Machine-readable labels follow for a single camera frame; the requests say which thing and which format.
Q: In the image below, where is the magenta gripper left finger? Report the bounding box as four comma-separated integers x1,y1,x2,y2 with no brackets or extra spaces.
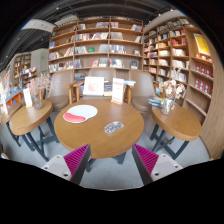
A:
41,143,92,185

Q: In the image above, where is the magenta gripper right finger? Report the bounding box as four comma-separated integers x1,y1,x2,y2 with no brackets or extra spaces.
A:
131,143,184,186

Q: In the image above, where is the white mouse pad red rest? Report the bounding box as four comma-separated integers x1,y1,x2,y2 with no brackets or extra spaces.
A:
63,105,98,123

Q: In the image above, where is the round wooden centre table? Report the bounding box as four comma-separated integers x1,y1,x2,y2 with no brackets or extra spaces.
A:
54,98,144,170

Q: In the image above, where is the round wooden table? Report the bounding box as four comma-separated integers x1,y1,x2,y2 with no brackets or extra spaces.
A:
54,98,144,170
150,105,201,159
9,100,59,161

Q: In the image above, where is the round wooden right table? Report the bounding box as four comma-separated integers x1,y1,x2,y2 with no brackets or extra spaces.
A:
150,105,201,159

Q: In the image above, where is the stack of books on chair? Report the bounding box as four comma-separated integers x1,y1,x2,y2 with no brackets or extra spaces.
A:
148,96,162,107

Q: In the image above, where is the round wooden left table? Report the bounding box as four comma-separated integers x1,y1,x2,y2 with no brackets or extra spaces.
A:
9,100,59,161

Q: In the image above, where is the brown chair left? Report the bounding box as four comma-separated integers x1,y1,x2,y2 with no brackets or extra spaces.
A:
47,70,74,111

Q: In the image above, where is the brown chair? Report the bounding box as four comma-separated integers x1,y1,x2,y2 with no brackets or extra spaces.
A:
47,70,74,111
129,70,155,113
73,67,133,104

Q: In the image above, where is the glass vase with dried flowers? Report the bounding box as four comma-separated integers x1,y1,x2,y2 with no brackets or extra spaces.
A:
159,80,185,115

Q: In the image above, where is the white picture card display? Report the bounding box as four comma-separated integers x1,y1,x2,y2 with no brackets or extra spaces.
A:
83,77,104,96

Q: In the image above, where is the brown chair right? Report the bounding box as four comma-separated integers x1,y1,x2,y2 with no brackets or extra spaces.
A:
129,70,155,113

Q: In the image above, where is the small white card sign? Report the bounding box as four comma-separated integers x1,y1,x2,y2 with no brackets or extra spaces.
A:
23,88,33,108

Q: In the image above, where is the white sign on wooden stand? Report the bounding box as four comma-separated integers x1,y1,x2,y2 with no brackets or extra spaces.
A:
111,78,124,105

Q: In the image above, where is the vase with pink dried flowers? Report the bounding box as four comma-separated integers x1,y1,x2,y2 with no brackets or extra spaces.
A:
27,73,51,110

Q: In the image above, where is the brown chair centre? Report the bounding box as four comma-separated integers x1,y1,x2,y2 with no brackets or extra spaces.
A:
73,67,133,104

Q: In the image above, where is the far left wooden bookshelf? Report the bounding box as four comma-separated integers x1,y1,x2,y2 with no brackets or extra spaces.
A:
13,53,37,86

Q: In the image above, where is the yellow poster on shelf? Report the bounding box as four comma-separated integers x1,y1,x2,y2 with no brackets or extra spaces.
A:
194,33,210,55

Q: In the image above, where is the wooden bookshelf right wall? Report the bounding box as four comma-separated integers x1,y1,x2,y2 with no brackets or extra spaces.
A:
144,15,224,159

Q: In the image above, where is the wooden bookshelf wall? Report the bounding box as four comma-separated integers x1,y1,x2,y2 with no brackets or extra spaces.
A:
48,16,144,73
144,15,224,159

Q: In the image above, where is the wooden bookshelf back wall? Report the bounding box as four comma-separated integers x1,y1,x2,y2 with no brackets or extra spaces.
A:
48,16,144,73

